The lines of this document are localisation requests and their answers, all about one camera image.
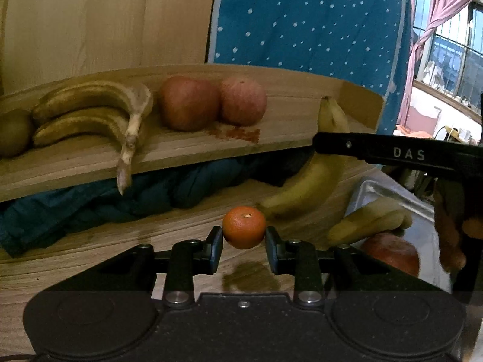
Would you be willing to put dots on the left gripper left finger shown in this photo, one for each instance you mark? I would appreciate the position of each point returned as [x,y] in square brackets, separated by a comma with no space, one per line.
[136,269]

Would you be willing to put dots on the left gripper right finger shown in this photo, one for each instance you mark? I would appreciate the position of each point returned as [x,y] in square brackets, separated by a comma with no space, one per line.
[315,272]

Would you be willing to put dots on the small orange mandarin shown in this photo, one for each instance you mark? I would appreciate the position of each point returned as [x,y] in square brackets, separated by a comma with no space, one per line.
[244,227]

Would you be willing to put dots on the yellow banana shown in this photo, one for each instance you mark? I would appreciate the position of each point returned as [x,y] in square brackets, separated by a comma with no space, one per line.
[378,216]
[318,178]

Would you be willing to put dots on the pink apple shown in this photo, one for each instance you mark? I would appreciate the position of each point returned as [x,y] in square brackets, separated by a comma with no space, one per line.
[393,250]

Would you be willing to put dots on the right hand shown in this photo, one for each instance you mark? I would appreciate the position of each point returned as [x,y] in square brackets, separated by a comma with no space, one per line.
[451,257]

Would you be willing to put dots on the metal tray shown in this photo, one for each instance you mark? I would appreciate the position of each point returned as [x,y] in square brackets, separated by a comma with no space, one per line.
[413,221]

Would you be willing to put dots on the window with bars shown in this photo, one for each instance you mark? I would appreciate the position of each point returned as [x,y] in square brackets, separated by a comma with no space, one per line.
[451,60]

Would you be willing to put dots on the red shelf apple left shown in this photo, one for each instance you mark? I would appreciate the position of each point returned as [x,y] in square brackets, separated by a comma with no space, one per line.
[189,104]

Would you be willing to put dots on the red shelf apple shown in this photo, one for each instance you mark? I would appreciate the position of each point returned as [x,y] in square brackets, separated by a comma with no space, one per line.
[189,104]
[244,101]

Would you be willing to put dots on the red shelf apple right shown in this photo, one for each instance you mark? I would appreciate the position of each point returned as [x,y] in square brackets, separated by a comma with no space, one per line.
[244,101]

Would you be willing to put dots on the shelf banana bunch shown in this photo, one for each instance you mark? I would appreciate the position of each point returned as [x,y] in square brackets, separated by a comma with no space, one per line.
[106,108]

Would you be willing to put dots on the dark teal cloth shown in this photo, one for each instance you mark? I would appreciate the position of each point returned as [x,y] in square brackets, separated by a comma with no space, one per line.
[38,221]

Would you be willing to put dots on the blue dotted fabric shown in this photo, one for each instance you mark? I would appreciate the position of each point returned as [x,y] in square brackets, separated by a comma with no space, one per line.
[365,42]

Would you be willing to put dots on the pink curtain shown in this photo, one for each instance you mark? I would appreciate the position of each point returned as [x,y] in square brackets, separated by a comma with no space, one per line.
[440,12]

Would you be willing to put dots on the shelf kiwi right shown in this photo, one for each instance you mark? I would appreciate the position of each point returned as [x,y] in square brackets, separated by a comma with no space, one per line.
[16,129]

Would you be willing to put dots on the wooden shelf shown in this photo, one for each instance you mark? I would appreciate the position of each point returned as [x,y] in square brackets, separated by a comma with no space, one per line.
[100,49]

